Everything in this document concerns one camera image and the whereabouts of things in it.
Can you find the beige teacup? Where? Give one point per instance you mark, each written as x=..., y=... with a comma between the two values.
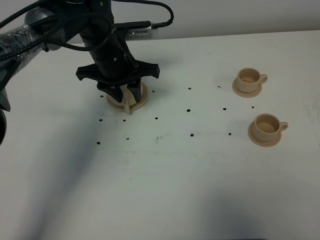
x=249, y=80
x=267, y=127

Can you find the beige cup saucer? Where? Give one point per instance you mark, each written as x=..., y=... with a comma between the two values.
x=245, y=94
x=261, y=143

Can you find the beige near teacup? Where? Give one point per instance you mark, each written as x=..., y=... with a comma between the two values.
x=267, y=127

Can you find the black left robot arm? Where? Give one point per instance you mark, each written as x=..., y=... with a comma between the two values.
x=80, y=25

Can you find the beige ceramic teapot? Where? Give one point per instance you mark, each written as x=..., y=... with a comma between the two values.
x=128, y=100

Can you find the beige far cup saucer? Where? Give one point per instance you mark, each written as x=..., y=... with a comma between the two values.
x=245, y=94

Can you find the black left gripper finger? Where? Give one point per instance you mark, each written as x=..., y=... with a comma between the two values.
x=135, y=88
x=113, y=91

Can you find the beige near cup saucer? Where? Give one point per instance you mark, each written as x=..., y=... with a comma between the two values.
x=261, y=143

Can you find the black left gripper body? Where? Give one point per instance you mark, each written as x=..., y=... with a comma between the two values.
x=113, y=62

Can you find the beige teapot saucer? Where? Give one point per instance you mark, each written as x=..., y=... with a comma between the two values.
x=142, y=100

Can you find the beige far teacup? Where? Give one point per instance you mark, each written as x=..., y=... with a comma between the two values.
x=249, y=80

